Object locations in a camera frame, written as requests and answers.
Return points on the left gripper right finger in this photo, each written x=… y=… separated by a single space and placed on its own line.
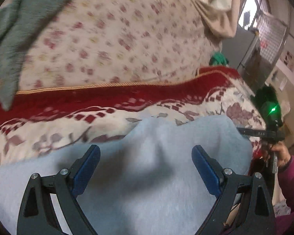
x=243 y=203

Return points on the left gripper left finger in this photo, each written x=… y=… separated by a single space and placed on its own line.
x=37 y=214

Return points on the light grey fleece pants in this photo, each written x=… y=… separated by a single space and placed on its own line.
x=146 y=183

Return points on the right maroon sleeve forearm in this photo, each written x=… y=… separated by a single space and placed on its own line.
x=285 y=223

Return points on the right hand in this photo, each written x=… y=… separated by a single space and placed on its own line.
x=281 y=152

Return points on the green cloth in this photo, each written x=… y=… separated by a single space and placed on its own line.
x=218 y=59

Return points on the red floral blanket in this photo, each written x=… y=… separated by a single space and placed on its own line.
x=46 y=120

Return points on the window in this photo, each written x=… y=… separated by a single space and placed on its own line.
x=250 y=12

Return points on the beige curtain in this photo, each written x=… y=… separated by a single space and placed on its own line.
x=221 y=16

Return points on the rose print quilt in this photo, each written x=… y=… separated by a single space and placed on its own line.
x=113 y=41

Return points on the grey-green fuzzy cardigan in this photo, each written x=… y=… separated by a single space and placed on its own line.
x=21 y=22

